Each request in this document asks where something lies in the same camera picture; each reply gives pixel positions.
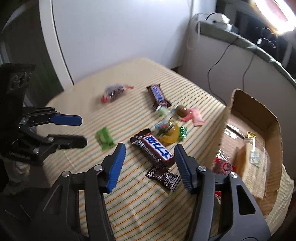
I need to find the small clear green jelly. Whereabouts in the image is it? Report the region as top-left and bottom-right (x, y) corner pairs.
(156, 105), (170, 116)

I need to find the brown chocolate egg candy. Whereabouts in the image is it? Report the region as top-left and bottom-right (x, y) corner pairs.
(175, 105), (188, 118)

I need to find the white power strip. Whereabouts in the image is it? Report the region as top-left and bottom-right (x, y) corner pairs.
(204, 13), (232, 32)

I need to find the striped yellow table cloth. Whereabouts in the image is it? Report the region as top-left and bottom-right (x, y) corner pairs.
(37, 59), (293, 240)

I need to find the black cable right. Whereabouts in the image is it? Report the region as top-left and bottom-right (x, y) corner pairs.
(242, 53), (256, 91)

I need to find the yellow jelly cup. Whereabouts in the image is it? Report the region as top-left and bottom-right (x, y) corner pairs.
(154, 120), (180, 144)

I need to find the white cable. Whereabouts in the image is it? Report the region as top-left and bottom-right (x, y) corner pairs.
(186, 0), (204, 50)

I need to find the light green candy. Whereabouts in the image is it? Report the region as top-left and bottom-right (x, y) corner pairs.
(95, 126), (116, 151)

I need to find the black cable left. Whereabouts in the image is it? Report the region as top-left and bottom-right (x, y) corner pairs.
(207, 34), (242, 106)

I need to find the pink candy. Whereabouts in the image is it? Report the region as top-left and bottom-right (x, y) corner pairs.
(180, 108), (204, 126)

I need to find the dark brown small candy packet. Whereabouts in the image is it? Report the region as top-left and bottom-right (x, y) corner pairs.
(145, 164), (181, 192)

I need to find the open cardboard box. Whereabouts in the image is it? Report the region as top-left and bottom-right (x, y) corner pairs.
(211, 89), (283, 216)

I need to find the Snickers bar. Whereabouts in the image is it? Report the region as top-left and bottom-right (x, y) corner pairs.
(130, 128), (175, 169)
(146, 84), (171, 111)

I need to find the red clear bag dark snack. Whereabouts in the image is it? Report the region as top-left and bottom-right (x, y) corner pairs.
(100, 84), (134, 103)

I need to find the black cable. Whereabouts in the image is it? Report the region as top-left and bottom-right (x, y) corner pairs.
(207, 34), (242, 106)
(242, 53), (256, 91)

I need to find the sandwich bread pack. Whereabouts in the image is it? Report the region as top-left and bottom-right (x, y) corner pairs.
(234, 132), (270, 199)

